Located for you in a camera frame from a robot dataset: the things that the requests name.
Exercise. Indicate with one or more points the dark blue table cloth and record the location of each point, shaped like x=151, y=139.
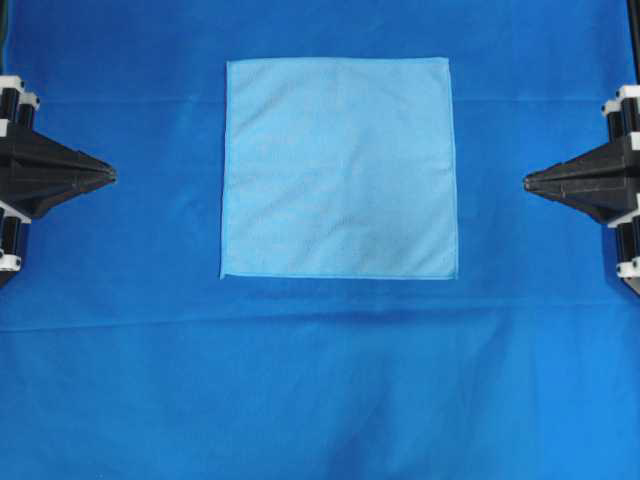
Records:
x=125, y=354

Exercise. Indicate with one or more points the light blue towel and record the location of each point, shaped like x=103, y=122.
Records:
x=340, y=168

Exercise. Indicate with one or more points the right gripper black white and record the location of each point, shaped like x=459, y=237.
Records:
x=618, y=210

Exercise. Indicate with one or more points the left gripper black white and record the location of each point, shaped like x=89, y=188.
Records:
x=29, y=196

